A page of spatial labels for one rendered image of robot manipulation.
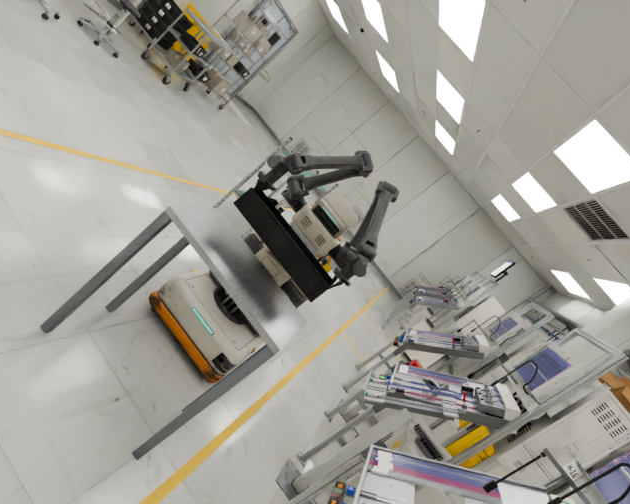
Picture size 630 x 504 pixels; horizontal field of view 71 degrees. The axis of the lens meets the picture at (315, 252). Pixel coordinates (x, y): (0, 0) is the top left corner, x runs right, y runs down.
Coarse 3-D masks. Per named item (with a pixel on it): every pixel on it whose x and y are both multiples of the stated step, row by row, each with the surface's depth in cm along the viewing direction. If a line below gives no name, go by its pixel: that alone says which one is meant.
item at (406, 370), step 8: (400, 368) 322; (408, 368) 325; (416, 368) 328; (416, 376) 310; (424, 376) 312; (432, 376) 315; (440, 376) 318; (448, 376) 321; (448, 384) 304; (456, 384) 305; (464, 384) 308
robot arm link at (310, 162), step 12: (300, 156) 200; (312, 156) 202; (324, 156) 205; (336, 156) 208; (348, 156) 211; (360, 156) 213; (312, 168) 204; (324, 168) 208; (336, 168) 211; (348, 168) 214; (360, 168) 214; (372, 168) 216
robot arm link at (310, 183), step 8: (368, 160) 215; (296, 176) 225; (304, 176) 227; (320, 176) 224; (328, 176) 223; (336, 176) 223; (344, 176) 222; (352, 176) 224; (360, 176) 225; (304, 184) 224; (312, 184) 223; (320, 184) 225; (296, 192) 222; (304, 192) 224
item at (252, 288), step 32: (160, 224) 171; (192, 224) 175; (224, 224) 205; (128, 256) 175; (224, 256) 180; (96, 288) 181; (128, 288) 222; (224, 288) 167; (256, 288) 185; (256, 320) 166; (288, 320) 191; (256, 352) 211; (224, 384) 170; (192, 416) 174
